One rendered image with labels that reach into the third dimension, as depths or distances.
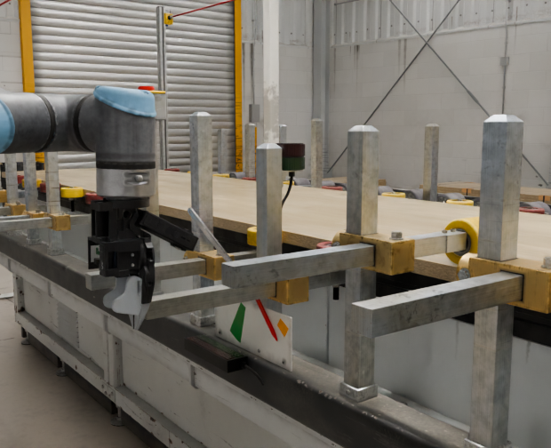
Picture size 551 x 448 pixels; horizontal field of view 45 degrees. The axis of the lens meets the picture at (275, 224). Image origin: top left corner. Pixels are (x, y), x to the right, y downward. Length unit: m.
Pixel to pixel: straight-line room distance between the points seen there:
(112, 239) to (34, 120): 0.21
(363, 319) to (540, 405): 0.54
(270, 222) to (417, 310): 0.57
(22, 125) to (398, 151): 9.61
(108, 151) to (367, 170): 0.39
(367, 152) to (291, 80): 10.30
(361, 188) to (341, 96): 10.32
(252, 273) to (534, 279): 0.35
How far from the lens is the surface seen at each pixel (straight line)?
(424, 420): 1.07
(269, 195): 1.23
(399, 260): 1.00
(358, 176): 1.04
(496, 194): 0.88
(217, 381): 1.53
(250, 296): 1.19
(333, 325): 1.47
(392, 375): 1.37
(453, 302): 0.76
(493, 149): 0.88
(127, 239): 1.05
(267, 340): 1.27
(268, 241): 1.24
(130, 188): 1.02
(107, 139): 1.03
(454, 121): 9.82
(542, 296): 0.85
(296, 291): 1.21
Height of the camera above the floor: 1.14
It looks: 8 degrees down
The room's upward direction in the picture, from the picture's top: straight up
